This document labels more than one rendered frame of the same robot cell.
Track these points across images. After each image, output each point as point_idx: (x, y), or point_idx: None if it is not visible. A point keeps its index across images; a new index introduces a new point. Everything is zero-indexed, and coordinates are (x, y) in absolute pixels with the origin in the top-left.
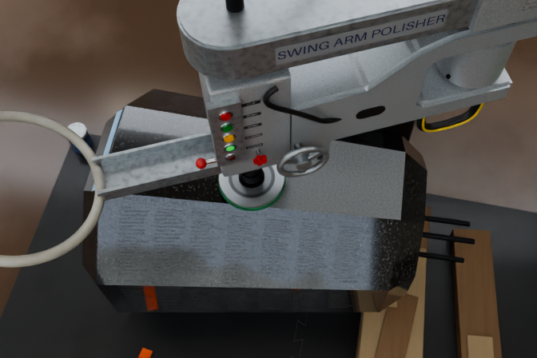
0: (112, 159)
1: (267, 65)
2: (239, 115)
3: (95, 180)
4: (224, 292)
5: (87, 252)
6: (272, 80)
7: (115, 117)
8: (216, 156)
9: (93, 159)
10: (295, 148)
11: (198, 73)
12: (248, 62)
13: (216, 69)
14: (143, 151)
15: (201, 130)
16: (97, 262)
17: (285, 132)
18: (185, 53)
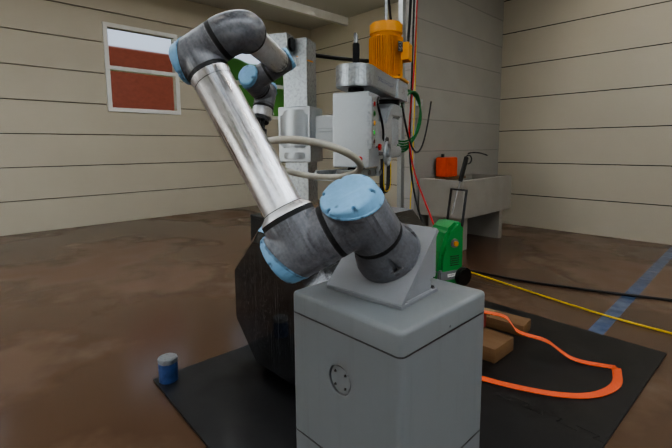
0: (321, 173)
1: (376, 81)
2: (375, 107)
3: (326, 175)
4: None
5: (313, 283)
6: (376, 94)
7: (260, 231)
8: (371, 137)
9: (316, 170)
10: (379, 152)
11: (334, 126)
12: (374, 76)
13: (368, 77)
14: (328, 171)
15: None
16: (328, 275)
17: (378, 136)
18: (352, 79)
